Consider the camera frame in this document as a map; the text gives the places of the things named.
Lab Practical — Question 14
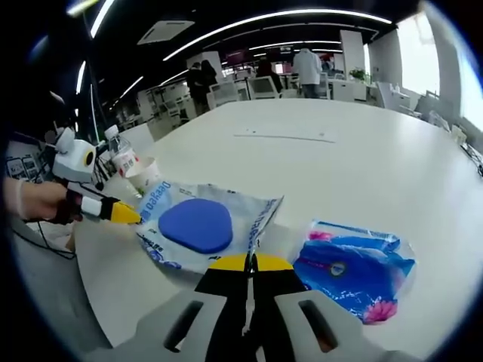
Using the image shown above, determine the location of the white table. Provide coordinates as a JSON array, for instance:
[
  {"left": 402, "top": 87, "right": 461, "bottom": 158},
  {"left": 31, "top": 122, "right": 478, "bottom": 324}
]
[{"left": 73, "top": 98, "right": 481, "bottom": 360}]

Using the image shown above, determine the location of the clear plastic water bottle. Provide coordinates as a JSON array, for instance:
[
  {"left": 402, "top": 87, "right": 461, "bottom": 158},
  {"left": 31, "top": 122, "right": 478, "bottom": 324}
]
[{"left": 103, "top": 125, "right": 139, "bottom": 179}]

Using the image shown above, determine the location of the green potted plant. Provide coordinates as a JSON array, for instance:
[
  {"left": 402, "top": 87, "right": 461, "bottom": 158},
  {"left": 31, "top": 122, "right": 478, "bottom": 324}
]
[{"left": 348, "top": 66, "right": 374, "bottom": 84}]

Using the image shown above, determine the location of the blue plastic bag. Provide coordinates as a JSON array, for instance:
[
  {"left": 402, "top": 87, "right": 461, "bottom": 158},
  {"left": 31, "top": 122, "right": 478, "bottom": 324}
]
[{"left": 134, "top": 180, "right": 285, "bottom": 273}]

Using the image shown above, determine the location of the large window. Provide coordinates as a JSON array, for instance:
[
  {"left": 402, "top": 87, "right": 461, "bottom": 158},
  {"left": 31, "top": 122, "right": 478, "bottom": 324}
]
[{"left": 395, "top": 14, "right": 443, "bottom": 96}]

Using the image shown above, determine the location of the white mesh office chair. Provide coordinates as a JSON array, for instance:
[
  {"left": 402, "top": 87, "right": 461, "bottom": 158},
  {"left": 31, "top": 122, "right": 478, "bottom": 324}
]
[
  {"left": 208, "top": 80, "right": 247, "bottom": 111},
  {"left": 250, "top": 74, "right": 285, "bottom": 100}
]

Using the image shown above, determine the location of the white paper cup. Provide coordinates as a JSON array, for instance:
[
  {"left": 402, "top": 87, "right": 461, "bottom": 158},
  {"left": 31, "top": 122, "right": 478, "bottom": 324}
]
[{"left": 124, "top": 157, "right": 164, "bottom": 194}]

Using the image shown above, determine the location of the ceiling light strip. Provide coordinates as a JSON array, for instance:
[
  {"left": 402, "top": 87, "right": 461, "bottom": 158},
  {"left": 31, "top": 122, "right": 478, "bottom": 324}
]
[{"left": 163, "top": 8, "right": 394, "bottom": 62}]

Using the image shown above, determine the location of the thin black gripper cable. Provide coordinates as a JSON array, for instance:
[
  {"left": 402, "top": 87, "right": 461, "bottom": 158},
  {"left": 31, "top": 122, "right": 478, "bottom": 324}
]
[{"left": 15, "top": 217, "right": 77, "bottom": 262}]

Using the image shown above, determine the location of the person's left hand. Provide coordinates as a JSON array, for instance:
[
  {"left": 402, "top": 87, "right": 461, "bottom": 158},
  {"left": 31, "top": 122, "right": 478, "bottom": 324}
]
[{"left": 14, "top": 179, "right": 71, "bottom": 222}]

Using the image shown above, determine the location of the ceiling air vent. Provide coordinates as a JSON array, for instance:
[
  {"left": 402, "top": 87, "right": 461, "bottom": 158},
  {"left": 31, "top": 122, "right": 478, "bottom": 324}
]
[{"left": 137, "top": 20, "right": 196, "bottom": 47}]

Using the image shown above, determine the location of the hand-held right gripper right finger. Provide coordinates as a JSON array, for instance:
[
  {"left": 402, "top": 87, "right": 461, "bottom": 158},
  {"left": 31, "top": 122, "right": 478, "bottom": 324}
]
[{"left": 251, "top": 253, "right": 420, "bottom": 362}]

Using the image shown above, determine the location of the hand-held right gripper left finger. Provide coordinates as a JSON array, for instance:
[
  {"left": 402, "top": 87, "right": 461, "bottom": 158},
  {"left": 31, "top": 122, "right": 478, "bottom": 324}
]
[{"left": 85, "top": 253, "right": 251, "bottom": 362}]

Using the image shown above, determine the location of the blue tissue packet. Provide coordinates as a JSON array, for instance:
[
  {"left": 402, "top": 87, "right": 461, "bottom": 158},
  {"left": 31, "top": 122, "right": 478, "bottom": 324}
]
[{"left": 291, "top": 218, "right": 417, "bottom": 326}]

